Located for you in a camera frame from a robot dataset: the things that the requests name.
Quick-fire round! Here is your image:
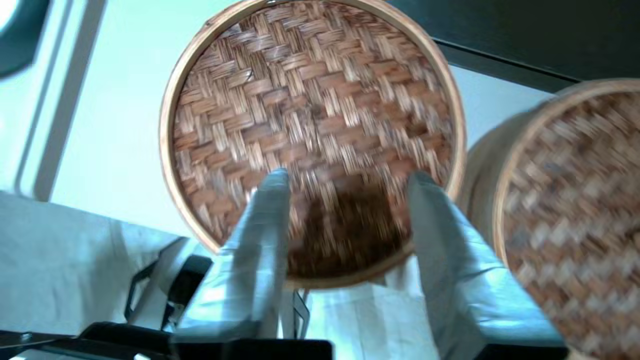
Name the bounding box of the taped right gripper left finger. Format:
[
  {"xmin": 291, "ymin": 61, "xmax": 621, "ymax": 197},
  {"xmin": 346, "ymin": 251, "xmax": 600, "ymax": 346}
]
[{"xmin": 172, "ymin": 169, "xmax": 291, "ymax": 342}]

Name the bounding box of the right bamboo steamer with lid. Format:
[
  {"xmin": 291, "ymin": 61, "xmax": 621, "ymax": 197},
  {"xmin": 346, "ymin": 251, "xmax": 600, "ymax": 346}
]
[{"xmin": 457, "ymin": 78, "xmax": 640, "ymax": 360}]

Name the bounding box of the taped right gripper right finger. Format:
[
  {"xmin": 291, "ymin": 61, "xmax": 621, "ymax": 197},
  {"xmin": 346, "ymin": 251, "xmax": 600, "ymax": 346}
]
[{"xmin": 407, "ymin": 171, "xmax": 568, "ymax": 360}]

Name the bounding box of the woven bamboo steamer lid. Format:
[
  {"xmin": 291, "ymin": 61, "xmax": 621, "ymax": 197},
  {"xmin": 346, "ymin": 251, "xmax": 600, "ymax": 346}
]
[{"xmin": 159, "ymin": 0, "xmax": 468, "ymax": 292}]

